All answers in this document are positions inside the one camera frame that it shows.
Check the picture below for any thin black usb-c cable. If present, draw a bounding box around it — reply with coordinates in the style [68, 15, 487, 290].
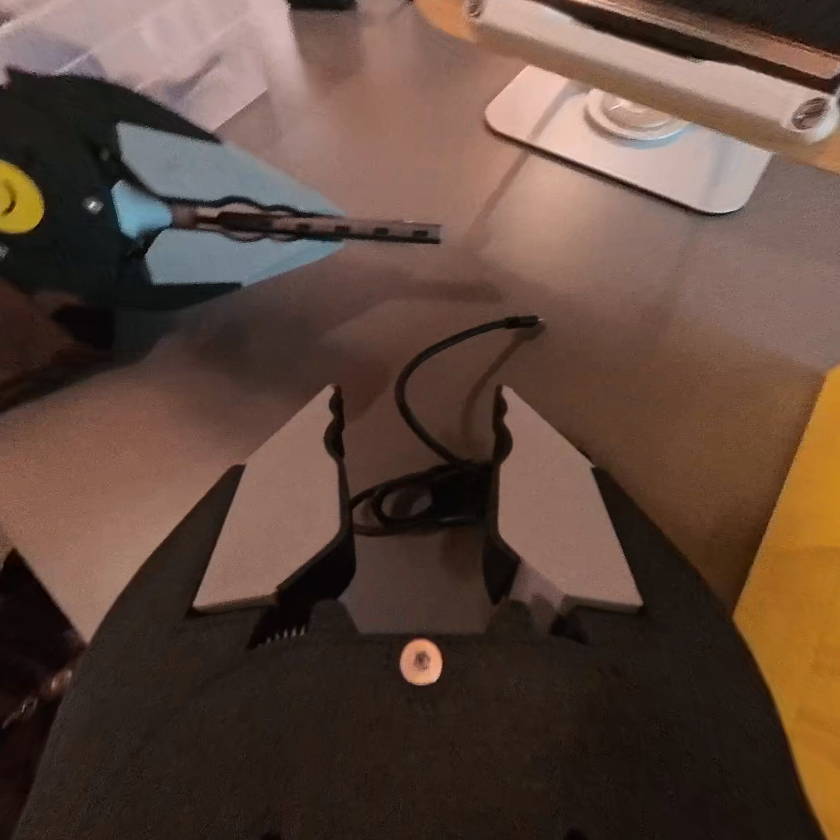
[350, 315, 546, 537]

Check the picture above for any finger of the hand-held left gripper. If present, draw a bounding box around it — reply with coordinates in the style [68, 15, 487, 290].
[113, 121, 345, 221]
[112, 181, 347, 287]

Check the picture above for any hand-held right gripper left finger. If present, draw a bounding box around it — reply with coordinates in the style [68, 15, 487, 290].
[190, 385, 358, 614]

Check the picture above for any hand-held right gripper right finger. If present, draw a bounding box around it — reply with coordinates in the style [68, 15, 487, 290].
[482, 386, 645, 614]

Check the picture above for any yellow storage bin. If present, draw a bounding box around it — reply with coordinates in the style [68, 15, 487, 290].
[732, 366, 840, 840]

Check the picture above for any slim grey usb hub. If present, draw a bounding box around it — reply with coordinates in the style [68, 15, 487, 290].
[174, 209, 443, 248]

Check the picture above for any clear plastic bin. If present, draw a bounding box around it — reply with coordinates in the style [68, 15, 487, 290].
[0, 0, 298, 133]

